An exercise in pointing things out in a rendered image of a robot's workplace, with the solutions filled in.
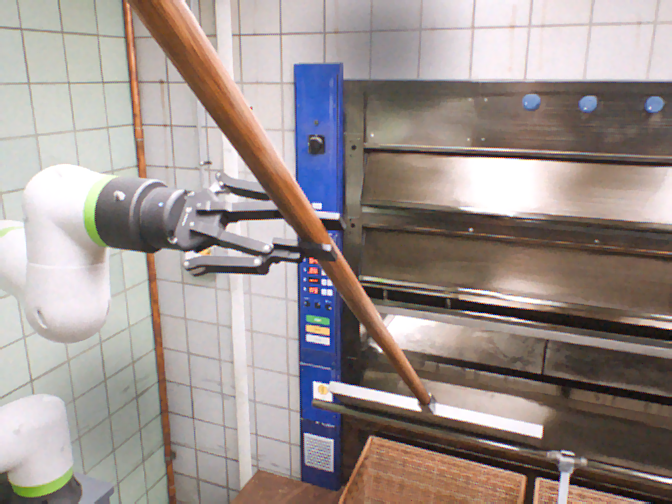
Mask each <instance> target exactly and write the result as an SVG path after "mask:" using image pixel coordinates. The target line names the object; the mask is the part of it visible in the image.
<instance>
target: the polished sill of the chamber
mask: <svg viewBox="0 0 672 504"><path fill-rule="evenodd" d="M400 350H401V352H403V354H404V355H405V357H406V359H407V360H408V362H409V363H410V365H411V367H412V368H413V370H418V371H425V372H430V373H435V374H442V375H447V376H452V377H458V378H464V379H469V380H475V381H481V382H486V383H492V384H497V385H503V387H509V388H514V389H520V390H526V391H531V392H537V393H543V394H548V395H553V396H560V397H565V398H570V399H577V400H582V401H587V403H593V404H599V405H604V406H610V407H616V408H621V409H627V410H632V411H638V412H644V413H649V414H655V415H661V416H666V417H671V419H672V397H670V396H664V395H658V394H652V393H646V392H640V391H634V390H628V389H622V388H616V387H610V386H604V385H598V383H592V382H586V381H580V380H575V379H568V378H562V377H556V376H550V375H544V374H538V373H532V372H527V371H520V370H514V369H509V367H502V366H496V365H491V364H484V363H479V362H473V361H466V360H461V359H455V358H448V357H443V356H436V355H430V354H425V353H418V352H413V350H407V349H400ZM360 359H363V360H369V361H374V362H379V363H386V364H391V363H390V362H389V360H388V359H387V357H386V356H385V355H383V353H382V351H381V350H380V348H379V347H378V345H377V344H371V343H364V345H363V346H362V347H361V348H360ZM391 365H392V364H391Z"/></svg>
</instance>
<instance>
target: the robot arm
mask: <svg viewBox="0 0 672 504"><path fill-rule="evenodd" d="M215 179H216V181H215V182H214V184H213V185H212V186H211V187H210V188H202V189H200V191H196V192H194V191H189V189H183V188H173V187H169V186H168V185H167V184H165V183H164V182H162V181H160V180H156V179H144V178H133V177H120V176H109V175H103V174H98V173H94V171H90V170H88V169H86V168H83V167H80V166H76V165H56V166H51V167H48V168H46V169H44V170H42V171H40V173H39V174H37V175H36V176H34V177H33V178H32V179H31V180H30V181H29V183H28V184H27V186H26V188H25V191H24V193H23V197H22V215H23V222H20V221H15V220H0V289H1V290H3V291H5V292H7V294H8V293H9V294H10V295H12V296H14V297H15V298H17V300H18V301H19V302H20V303H21V305H22V307H23V309H24V312H25V316H26V319H27V322H28V323H29V325H30V327H31V328H32V329H33V330H34V331H36V332H37V333H38V334H39V336H41V337H42V338H44V339H46V340H48V341H51V342H55V343H60V344H73V343H78V342H81V341H84V340H86V339H88V338H90V337H93V336H94V334H95V333H97V332H98V331H99V330H100V329H101V328H102V326H103V325H104V324H105V322H106V320H107V318H108V315H109V312H111V307H112V297H111V286H109V269H108V254H109V248H112V249H119V250H126V251H134V252H141V253H149V254H152V253H156V252H159V251H160V250H162V249H169V250H176V251H182V252H183V253H185V254H186V260H185V261H183V262H182V268H183V269H185V270H186V271H188V272H189V273H190V274H191V275H193V276H195V277H196V276H199V275H204V274H207V273H229V274H251V275H266V274H268V273H269V270H270V269H269V268H270V266H271V265H272V264H274V265H278V264H280V263H281V261H285V263H293V264H302V263H303V259H304V257H305V258H313V259H320V260H327V261H334V263H337V260H338V254H337V253H336V251H335V250H334V248H333V246H330V244H324V243H317V242H308V241H301V240H292V239H285V238H278V237H273V238H272V241H271V243H272V245H273V246H271V245H270V243H267V242H264V241H260V240H256V239H252V238H249V237H245V236H242V235H237V234H234V233H230V232H227V231H226V228H227V225H228V224H229V223H237V222H238V221H244V220H273V219H284V220H285V221H286V219H285V218H284V217H283V215H282V214H281V213H280V211H279V210H278V207H277V206H275V205H274V203H273V202H272V201H271V199H270V198H269V197H268V195H267V194H266V192H265V190H264V189H263V187H262V186H261V185H260V183H259V182H253V181H248V180H242V179H236V178H231V177H230V176H228V175H227V174H225V173H224V171H217V173H216V174H215ZM220 194H223V195H227V196H229V195H230V194H233V195H235V196H240V197H244V198H249V199H255V200H261V201H253V202H230V201H220V200H219V199H218V197H217V196H218V195H220ZM311 207H313V208H314V211H315V212H316V210H315V207H314V206H311ZM316 214H317V216H318V217H319V219H320V220H321V222H322V224H323V225H324V228H325V229H326V230H331V231H340V232H344V231H345V228H346V224H345V222H344V221H343V219H342V217H341V215H340V214H336V213H324V212H316ZM286 223H287V224H288V222H287V221H286ZM288 225H289V224H288ZM289 226H290V225H289ZM213 246H216V247H220V248H224V249H231V250H235V251H238V252H242V253H246V254H249V255H252V256H256V257H246V256H218V255H201V254H198V253H200V252H202V251H205V250H207V249H209V248H211V247H213ZM73 463H74V459H73V452H71V443H70V436H69V429H68V421H67V415H66V409H65V405H64V403H63V401H62V400H61V399H60V398H58V397H56V396H52V395H46V394H40V395H31V396H27V397H24V398H21V399H18V400H15V401H12V402H10V403H7V404H5V405H3V406H0V504H78V503H79V502H80V500H81V497H82V485H81V483H80V482H79V479H77V478H76V477H75V475H74V473H73Z"/></svg>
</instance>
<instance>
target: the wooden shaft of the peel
mask: <svg viewBox="0 0 672 504"><path fill-rule="evenodd" d="M125 1H126V2H127V3H129V5H130V6H131V8H132V9H133V10H134V13H135V14H136V15H137V17H138V18H139V20H140V21H141V22H142V24H143V25H144V26H145V28H147V30H148V31H149V33H150V34H151V36H152V37H153V38H154V40H155V41H156V42H157V44H158V45H159V48H160V49H161V50H162V52H163V53H164V54H166V56H167V57H168V58H169V60H170V61H171V63H172V64H173V66H174V68H175V69H176V70H177V72H178V73H179V75H180V76H181V77H182V79H183V80H185V81H186V84H187V85H188V87H189V88H190V89H191V91H192V92H193V93H194V95H195V96H196V97H197V99H198V100H199V103H200V104H201V105H203V107H204V108H205V109H206V111H207V112H208V114H209V115H210V116H211V118H212V120H213V121H214V123H215V124H216V125H217V127H218V128H219V130H220V131H222V132H223V134H224V135H225V136H226V139H227V140H228V142H229V143H230V144H231V146H232V147H233V148H234V150H235V151H236V152H237V154H238V156H240V158H241V159H242V160H243V162H244V163H245V164H246V166H247V167H248V169H249V170H250V171H251V174H252V175H253V176H254V178H255V179H256V180H257V182H259V183H260V185H261V186H262V187H263V189H264V190H265V192H266V194H267V195H268V197H269V198H270V199H271V201H272V202H273V203H274V205H275V206H277V207H278V210H279V211H280V213H281V214H282V215H283V217H284V218H285V219H286V221H287V222H288V224H289V225H290V226H291V229H292V230H293V231H295V233H296V234H297V235H298V237H299V238H300V240H301V241H308V242H317V243H324V244H330V246H333V248H334V250H335V251H336V253H337V254H338V260H337V263H334V261H327V260H320V259H315V260H316V261H317V263H318V265H319V266H320V268H321V269H322V270H323V272H324V273H325V274H326V276H327V277H328V279H329V281H331V282H332V284H333V285H334V286H335V288H336V289H337V290H338V292H339V293H340V295H341V296H342V297H343V300H344V301H345V302H346V304H347V305H349V307H350V308H351V309H352V311H353V312H354V313H355V315H356V317H357V318H358V320H359V321H360V323H361V324H362V325H363V327H364V328H365V329H367V331H368V332H369V335H370V336H371V337H372V339H373V340H374V341H375V343H376V344H377V345H378V347H379V348H380V350H381V351H382V353H383V355H385V356H386V357H387V359H388V360H389V362H390V363H391V364H392V366H393V367H394V368H395V371H396V372H397V374H398V375H399V376H400V378H402V379H403V380H404V382H405V383H406V384H407V386H408V388H409V390H410V391H411V392H412V394H413V395H414V396H415V398H416V399H417V401H418V402H420V403H421V405H424V406H425V405H428V403H429V402H430V396H429V394H428V393H427V391H426V389H425V388H424V385H423V384H422V382H421V380H420V379H418V377H417V376H416V374H415V372H414V371H413V368H412V367H411V365H410V363H409V362H408V360H407V359H406V357H405V355H404V354H403V352H401V350H400V348H399V346H398V345H397V343H396V341H395V340H394V338H393V337H392V335H391V332H390V331H389V329H388V328H387V326H386V324H385V323H383V321H382V320H381V318H380V315H379V314H378V312H377V311H376V309H375V307H374V306H373V304H372V303H371V301H370V299H369V297H368V295H367V294H365V292H364V290H363V289H362V287H361V285H360V284H359V282H358V281H357V278H356V276H355V275H354V273H353V272H352V270H351V268H350V267H349V265H347V264H346V261H345V259H344V258H343V256H342V255H341V253H340V251H339V250H338V248H337V247H336V244H335V242H334V241H333V239H332V237H331V236H329V234H328V233H327V231H326V229H325V228H324V225H323V224H322V222H321V220H320V219H319V217H318V216H317V214H316V212H315V211H314V208H313V207H311V205H310V203H309V202H308V200H307V199H306V197H305V195H304V194H303V192H302V190H301V188H300V186H299V185H298V183H297V181H296V180H295V178H293V177H292V175H291V172H290V171H289V169H288V168H287V166H286V164H285V163H284V161H283V160H282V158H281V156H280V154H279V152H278V151H277V149H275V147H274V146H273V144H272V143H271V141H270V139H269V138H268V135H267V133H266V132H265V130H264V129H263V127H262V125H261V124H260V122H259V121H258V118H256V116H255V115H254V113H253V112H252V110H251V108H250V107H249V105H248V104H247V102H246V99H245V98H244V96H243V95H242V93H241V91H240V90H238V88H237V87H236V85H235V82H234V81H233V79H232V77H231V76H230V74H229V73H228V71H227V69H226V68H225V66H224V64H223V62H222V60H221V59H219V57H218V56H217V54H216V52H215V51H214V49H213V48H212V45H211V43H210V42H209V40H208V39H207V37H206V35H205V34H204V32H203V30H201V28H200V26H199V25H198V23H197V21H196V20H195V18H194V17H193V15H192V13H191V11H190V9H189V8H188V6H187V4H186V3H185V1H184V0H125Z"/></svg>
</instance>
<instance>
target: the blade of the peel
mask: <svg viewBox="0 0 672 504"><path fill-rule="evenodd" d="M328 392H329V393H331V394H333V395H334V396H335V397H336V398H338V399H339V400H340V401H342V402H343V403H344V404H347V406H353V407H357V408H362V409H367V410H372V411H376V412H381V413H386V414H391V415H395V416H400V417H405V418H410V419H414V420H420V421H424V423H429V424H433V425H439V426H443V427H448V428H452V429H458V430H462V431H467V432H472V433H477V434H481V435H486V436H491V437H496V439H501V440H506V441H511V442H515V443H520V444H525V445H530V446H534V447H540V444H541V440H542V431H543V426H538V425H533V424H529V423H524V422H518V420H513V419H509V418H503V417H498V416H493V415H489V414H483V413H478V412H474V411H468V410H463V409H458V408H453V407H448V406H443V405H438V403H435V409H434V413H429V412H424V411H422V410H421V409H420V407H418V406H417V405H416V401H417V399H413V398H408V397H403V396H398V395H393V394H388V393H384V392H378V391H373V390H368V389H363V388H358V386H353V385H347V384H343V383H338V382H333V381H331V383H329V387H328Z"/></svg>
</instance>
